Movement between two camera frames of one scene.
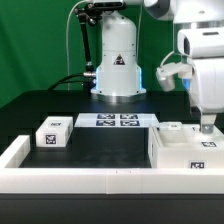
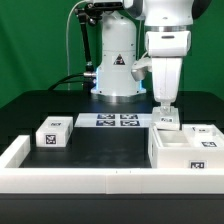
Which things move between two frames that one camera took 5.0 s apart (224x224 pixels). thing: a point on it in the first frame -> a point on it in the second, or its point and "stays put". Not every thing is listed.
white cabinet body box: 173,145 stays put
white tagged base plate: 117,120 stays put
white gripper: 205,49 -> 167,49
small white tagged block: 54,131 stays put
